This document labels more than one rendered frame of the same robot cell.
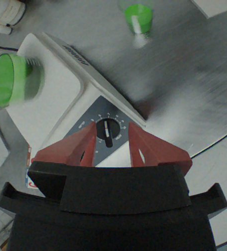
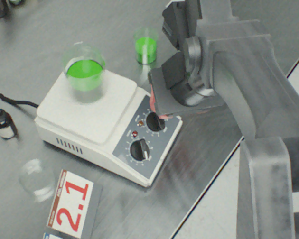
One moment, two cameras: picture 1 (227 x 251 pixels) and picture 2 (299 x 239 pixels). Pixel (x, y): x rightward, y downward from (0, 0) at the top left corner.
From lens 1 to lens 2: 0.75 m
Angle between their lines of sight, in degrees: 49
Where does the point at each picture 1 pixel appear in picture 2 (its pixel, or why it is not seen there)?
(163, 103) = not seen: hidden behind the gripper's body
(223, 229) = not seen: outside the picture
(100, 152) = (154, 148)
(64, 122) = (124, 118)
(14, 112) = (69, 118)
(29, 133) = (93, 129)
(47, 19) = (37, 57)
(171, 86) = not seen: hidden behind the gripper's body
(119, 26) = (129, 61)
